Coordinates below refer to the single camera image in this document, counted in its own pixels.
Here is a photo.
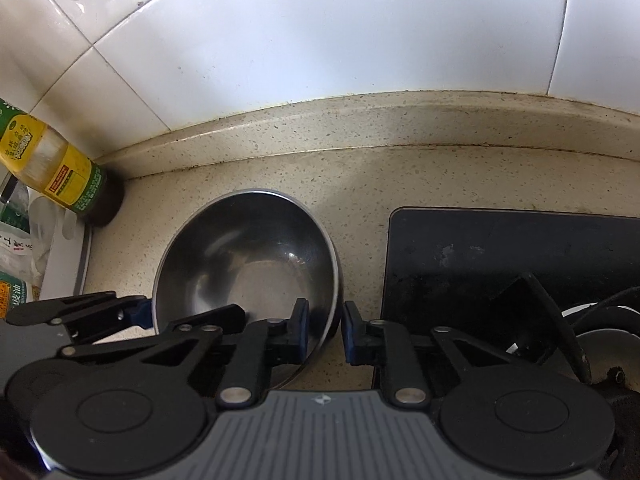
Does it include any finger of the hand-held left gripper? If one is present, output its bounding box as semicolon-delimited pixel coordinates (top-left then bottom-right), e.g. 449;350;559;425
7;291;152;332
59;304;248;359

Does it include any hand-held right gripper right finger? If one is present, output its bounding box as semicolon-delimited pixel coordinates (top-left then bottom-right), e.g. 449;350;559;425
341;301;503;407

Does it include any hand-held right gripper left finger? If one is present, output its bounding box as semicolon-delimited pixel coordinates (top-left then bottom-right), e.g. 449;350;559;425
142;298;309;407

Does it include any stainless steel bowl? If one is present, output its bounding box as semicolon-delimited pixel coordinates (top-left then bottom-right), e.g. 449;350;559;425
151;188;344;392

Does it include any white rotating condiment rack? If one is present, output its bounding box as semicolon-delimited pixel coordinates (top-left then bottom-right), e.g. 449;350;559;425
27;192;94;307

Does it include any clear plastic packet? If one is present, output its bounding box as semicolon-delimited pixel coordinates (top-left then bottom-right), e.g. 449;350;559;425
0;175;38;281

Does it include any black glass gas stove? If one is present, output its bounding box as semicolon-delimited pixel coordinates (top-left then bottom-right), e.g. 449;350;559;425
380;206;640;396

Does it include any yellow bottle green label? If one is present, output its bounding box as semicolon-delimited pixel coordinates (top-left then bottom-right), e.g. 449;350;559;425
0;97;126;228

